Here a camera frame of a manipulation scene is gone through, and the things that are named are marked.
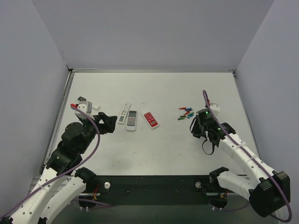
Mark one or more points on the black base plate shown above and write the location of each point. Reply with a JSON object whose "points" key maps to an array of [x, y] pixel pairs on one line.
{"points": [[117, 190]]}

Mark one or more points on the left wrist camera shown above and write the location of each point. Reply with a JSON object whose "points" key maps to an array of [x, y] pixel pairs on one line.
{"points": [[84, 106]]}

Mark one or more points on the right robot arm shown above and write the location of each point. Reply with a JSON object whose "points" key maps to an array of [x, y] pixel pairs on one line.
{"points": [[265, 189]]}

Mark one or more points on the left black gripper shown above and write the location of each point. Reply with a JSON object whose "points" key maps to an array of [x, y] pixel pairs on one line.
{"points": [[99, 121]]}

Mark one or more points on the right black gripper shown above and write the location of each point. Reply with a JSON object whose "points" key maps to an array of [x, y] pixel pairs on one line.
{"points": [[196, 130]]}

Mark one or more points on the slim white remote control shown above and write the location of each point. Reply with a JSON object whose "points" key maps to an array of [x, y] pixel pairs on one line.
{"points": [[124, 113]]}

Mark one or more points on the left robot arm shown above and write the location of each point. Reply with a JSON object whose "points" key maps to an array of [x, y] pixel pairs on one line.
{"points": [[45, 201]]}

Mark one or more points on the red white remote control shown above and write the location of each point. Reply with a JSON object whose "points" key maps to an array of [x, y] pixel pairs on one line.
{"points": [[150, 119]]}

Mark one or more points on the grey white remote control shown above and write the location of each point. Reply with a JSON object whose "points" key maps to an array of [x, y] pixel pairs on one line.
{"points": [[132, 121]]}

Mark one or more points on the white remote black tip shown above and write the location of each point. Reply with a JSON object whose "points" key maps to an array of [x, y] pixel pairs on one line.
{"points": [[93, 105]]}

